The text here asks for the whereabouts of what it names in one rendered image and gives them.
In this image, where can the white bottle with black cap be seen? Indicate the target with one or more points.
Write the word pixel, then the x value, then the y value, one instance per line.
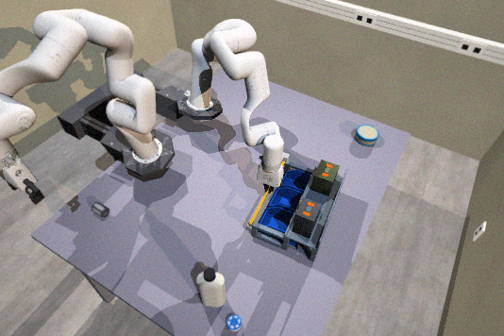
pixel 211 288

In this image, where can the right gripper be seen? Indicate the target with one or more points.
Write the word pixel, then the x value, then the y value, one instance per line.
pixel 17 180

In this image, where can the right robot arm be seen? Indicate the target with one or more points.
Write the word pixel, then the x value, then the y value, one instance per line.
pixel 62 39

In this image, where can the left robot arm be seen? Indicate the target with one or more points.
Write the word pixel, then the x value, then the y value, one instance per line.
pixel 222 46

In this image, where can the grey metal rack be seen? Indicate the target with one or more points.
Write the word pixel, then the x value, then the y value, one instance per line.
pixel 306 245

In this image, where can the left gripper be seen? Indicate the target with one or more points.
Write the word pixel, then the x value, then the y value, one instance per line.
pixel 272 178

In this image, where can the round blue and cream tin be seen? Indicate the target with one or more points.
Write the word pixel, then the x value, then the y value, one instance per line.
pixel 366 135

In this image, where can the blue open bin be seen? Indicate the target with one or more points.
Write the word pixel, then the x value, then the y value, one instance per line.
pixel 285 198
pixel 296 180
pixel 278 219

